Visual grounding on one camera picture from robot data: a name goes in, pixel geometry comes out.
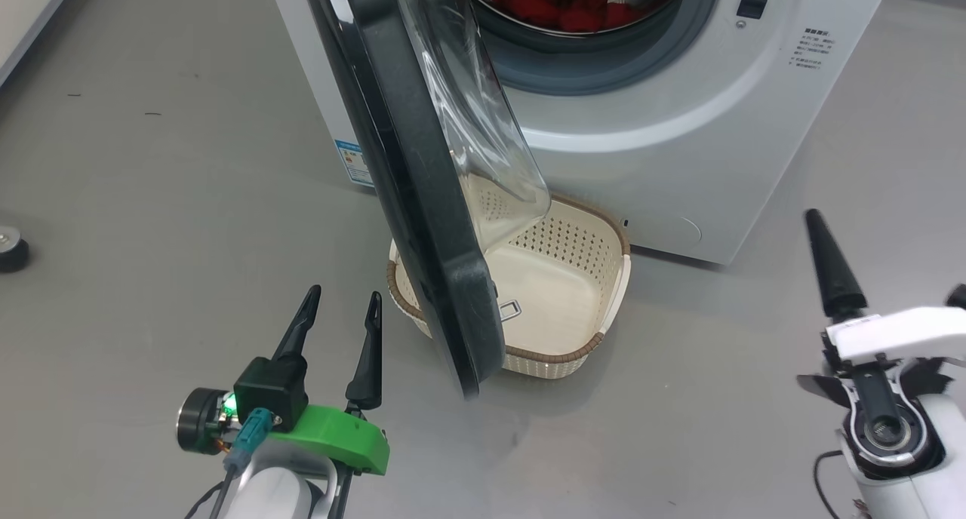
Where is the black glass washing machine door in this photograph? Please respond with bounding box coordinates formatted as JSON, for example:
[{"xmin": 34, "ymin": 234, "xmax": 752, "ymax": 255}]
[{"xmin": 298, "ymin": 0, "xmax": 553, "ymax": 401}]

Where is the white front-load washing machine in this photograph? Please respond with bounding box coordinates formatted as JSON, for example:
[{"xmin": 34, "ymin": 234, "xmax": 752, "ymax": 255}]
[{"xmin": 266, "ymin": 0, "xmax": 895, "ymax": 266}]

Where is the black left camera cable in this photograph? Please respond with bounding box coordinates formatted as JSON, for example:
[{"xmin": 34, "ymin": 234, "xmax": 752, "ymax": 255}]
[{"xmin": 185, "ymin": 466, "xmax": 244, "ymax": 519}]

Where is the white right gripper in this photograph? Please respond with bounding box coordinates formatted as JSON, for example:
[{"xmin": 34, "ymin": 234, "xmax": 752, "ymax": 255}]
[{"xmin": 804, "ymin": 208, "xmax": 966, "ymax": 369}]

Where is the blue energy label sticker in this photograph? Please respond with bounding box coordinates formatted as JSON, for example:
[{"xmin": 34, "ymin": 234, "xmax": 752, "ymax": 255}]
[{"xmin": 334, "ymin": 140, "xmax": 375, "ymax": 188}]

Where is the teal left camera connector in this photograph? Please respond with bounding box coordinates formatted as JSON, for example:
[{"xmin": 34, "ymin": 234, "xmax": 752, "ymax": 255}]
[{"xmin": 231, "ymin": 407, "xmax": 282, "ymax": 472}]

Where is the black caster wheel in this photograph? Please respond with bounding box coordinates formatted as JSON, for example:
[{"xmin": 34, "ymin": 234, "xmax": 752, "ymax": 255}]
[{"xmin": 0, "ymin": 225, "xmax": 31, "ymax": 273}]

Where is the cream perforated laundry basket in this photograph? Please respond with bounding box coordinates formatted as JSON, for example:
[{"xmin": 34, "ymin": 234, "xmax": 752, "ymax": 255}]
[{"xmin": 386, "ymin": 153, "xmax": 632, "ymax": 380}]

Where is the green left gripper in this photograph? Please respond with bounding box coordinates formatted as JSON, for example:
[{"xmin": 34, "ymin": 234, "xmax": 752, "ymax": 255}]
[{"xmin": 177, "ymin": 284, "xmax": 391, "ymax": 477}]

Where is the grey rubber door gasket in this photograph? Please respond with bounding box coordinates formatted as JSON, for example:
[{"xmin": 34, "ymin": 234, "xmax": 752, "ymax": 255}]
[{"xmin": 469, "ymin": 0, "xmax": 725, "ymax": 97}]

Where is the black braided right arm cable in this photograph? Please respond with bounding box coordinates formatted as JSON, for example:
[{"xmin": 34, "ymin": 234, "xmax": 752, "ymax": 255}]
[{"xmin": 812, "ymin": 450, "xmax": 850, "ymax": 519}]

